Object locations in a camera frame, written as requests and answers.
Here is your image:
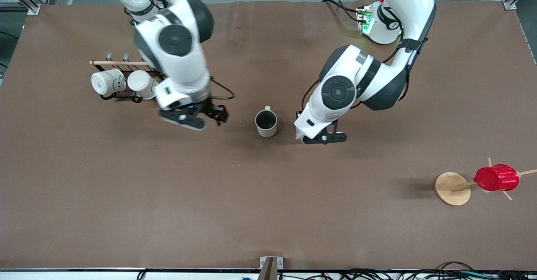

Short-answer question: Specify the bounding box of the black cable bundle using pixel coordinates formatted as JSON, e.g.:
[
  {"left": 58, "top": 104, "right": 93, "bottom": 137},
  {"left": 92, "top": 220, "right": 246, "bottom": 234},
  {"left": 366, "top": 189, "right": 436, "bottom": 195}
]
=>
[{"left": 336, "top": 262, "right": 537, "bottom": 280}]

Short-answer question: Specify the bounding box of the red plastic cup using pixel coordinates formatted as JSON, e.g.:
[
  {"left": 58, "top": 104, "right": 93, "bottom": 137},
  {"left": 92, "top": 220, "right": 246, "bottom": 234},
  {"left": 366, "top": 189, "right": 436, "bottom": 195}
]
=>
[{"left": 474, "top": 164, "right": 520, "bottom": 192}]

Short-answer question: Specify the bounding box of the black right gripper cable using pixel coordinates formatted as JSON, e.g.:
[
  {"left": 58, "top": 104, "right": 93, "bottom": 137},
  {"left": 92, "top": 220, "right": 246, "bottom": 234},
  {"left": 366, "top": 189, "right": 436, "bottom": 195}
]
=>
[{"left": 209, "top": 77, "right": 235, "bottom": 101}]

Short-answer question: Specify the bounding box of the black wire mug rack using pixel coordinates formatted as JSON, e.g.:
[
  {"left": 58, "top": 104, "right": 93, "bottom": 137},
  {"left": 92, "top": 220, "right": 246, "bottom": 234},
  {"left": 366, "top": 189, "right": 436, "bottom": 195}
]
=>
[{"left": 89, "top": 52, "right": 167, "bottom": 104}]

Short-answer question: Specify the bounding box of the plain white mug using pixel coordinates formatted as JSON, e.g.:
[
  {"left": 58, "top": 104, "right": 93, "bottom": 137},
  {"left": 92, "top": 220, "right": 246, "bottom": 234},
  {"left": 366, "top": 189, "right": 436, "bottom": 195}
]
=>
[{"left": 127, "top": 70, "right": 159, "bottom": 101}]

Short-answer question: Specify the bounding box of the black arm base cable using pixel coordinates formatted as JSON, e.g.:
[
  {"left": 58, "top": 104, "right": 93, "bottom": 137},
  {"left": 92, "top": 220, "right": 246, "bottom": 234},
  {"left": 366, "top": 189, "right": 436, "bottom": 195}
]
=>
[{"left": 321, "top": 0, "right": 366, "bottom": 24}]

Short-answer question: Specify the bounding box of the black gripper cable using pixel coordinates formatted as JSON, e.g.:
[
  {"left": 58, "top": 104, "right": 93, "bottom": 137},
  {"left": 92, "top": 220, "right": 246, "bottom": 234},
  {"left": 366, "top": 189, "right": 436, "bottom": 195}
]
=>
[
  {"left": 300, "top": 80, "right": 322, "bottom": 112},
  {"left": 209, "top": 77, "right": 235, "bottom": 101}
]

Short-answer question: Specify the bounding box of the wooden mug tree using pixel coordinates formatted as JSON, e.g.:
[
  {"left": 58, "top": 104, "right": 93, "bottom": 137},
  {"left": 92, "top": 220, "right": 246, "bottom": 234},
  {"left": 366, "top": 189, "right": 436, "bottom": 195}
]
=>
[{"left": 434, "top": 157, "right": 537, "bottom": 207}]

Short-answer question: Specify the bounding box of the grey metal camera bracket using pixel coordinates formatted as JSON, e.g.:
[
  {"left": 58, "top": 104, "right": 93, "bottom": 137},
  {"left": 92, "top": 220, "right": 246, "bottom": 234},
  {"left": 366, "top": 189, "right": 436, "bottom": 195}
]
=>
[{"left": 259, "top": 256, "right": 284, "bottom": 280}]

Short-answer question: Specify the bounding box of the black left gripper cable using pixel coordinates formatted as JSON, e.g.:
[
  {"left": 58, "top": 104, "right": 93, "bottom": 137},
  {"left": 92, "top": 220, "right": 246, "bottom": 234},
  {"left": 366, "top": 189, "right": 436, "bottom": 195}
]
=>
[{"left": 300, "top": 80, "right": 322, "bottom": 112}]

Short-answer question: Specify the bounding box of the white mug with face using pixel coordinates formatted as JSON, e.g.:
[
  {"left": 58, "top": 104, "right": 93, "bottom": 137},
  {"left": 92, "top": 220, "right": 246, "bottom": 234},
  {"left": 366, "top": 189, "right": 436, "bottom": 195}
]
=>
[{"left": 91, "top": 68, "right": 127, "bottom": 97}]

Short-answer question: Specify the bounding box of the grey ceramic mug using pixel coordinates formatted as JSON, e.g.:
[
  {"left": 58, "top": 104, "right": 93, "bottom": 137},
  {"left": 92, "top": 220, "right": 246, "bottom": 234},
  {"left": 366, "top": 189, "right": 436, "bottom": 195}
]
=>
[{"left": 255, "top": 106, "right": 279, "bottom": 138}]

